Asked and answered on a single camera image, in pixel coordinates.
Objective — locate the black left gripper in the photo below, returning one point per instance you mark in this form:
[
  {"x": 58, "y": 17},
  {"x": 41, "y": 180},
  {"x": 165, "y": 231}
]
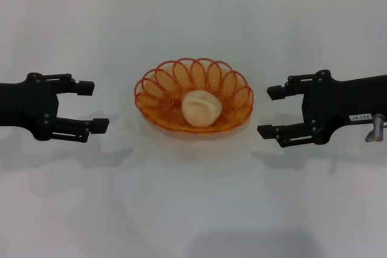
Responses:
[{"x": 27, "y": 104}]

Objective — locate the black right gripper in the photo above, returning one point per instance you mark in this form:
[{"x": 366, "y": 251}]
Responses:
[{"x": 338, "y": 104}]

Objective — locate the pale steamed bun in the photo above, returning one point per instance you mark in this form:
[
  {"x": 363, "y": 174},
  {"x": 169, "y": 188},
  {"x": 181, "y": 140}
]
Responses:
[{"x": 201, "y": 110}]

